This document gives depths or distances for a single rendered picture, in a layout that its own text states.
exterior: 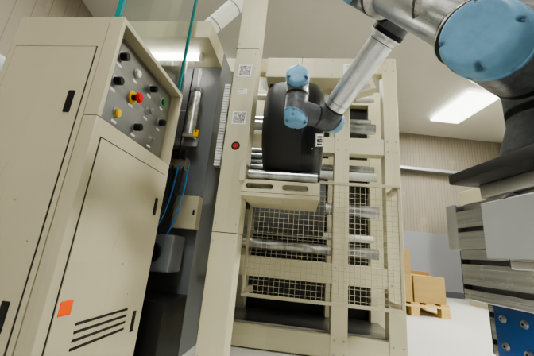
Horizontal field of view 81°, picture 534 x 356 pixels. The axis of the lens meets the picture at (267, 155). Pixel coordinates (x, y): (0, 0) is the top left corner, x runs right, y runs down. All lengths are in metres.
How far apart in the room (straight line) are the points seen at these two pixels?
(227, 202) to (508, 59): 1.26
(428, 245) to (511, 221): 7.46
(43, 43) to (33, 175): 0.48
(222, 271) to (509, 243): 1.25
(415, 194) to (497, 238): 7.50
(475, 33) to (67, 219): 1.01
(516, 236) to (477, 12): 0.33
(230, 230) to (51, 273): 0.77
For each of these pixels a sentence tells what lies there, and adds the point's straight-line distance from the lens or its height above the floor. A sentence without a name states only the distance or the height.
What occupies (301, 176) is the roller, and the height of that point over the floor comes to 0.90.
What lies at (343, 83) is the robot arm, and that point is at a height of 1.07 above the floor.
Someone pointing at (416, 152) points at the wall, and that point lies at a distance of 8.27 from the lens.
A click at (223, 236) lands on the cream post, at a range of 1.54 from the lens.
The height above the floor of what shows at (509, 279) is 0.54.
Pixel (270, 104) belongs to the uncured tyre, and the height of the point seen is 1.21.
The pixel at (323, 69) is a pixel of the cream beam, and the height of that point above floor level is 1.70.
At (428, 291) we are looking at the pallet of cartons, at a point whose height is 0.28.
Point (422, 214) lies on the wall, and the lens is 7.95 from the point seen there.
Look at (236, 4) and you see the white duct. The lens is 2.53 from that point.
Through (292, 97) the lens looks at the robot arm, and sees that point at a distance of 1.01.
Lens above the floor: 0.54
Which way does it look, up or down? 17 degrees up
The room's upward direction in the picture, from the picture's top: 5 degrees clockwise
